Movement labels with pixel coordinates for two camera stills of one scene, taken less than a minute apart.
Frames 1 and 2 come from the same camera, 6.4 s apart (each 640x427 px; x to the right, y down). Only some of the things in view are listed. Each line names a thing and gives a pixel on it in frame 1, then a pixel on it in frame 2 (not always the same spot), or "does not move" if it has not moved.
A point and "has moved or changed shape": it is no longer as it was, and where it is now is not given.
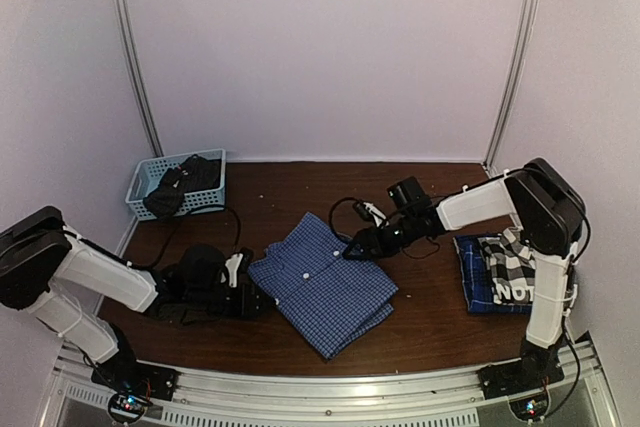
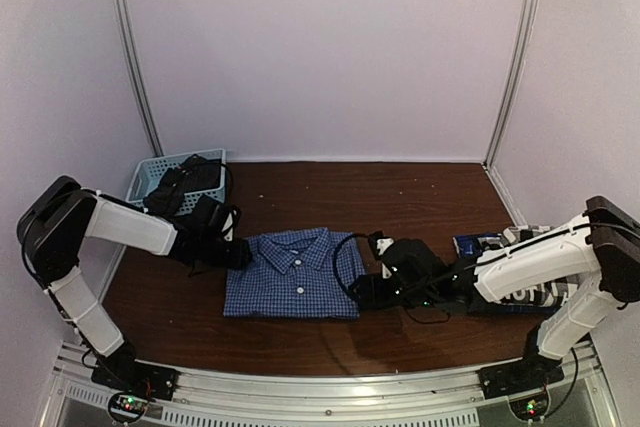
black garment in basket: (195, 174) does not move
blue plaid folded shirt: (477, 280) does not move
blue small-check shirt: (331, 299) has moved or changed shape
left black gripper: (246, 306) to (237, 258)
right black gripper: (366, 236) to (372, 297)
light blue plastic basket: (149, 172) does not move
